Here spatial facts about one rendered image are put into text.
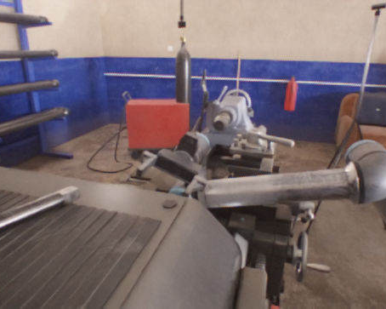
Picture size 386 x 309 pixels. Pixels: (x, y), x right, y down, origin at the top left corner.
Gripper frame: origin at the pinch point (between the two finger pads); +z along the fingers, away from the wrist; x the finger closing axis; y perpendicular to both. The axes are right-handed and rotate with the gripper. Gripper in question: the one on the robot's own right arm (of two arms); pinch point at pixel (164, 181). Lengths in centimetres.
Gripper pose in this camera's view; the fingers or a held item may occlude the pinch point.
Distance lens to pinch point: 73.6
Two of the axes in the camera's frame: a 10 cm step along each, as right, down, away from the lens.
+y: -3.4, 8.4, 4.2
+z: -2.8, 3.4, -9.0
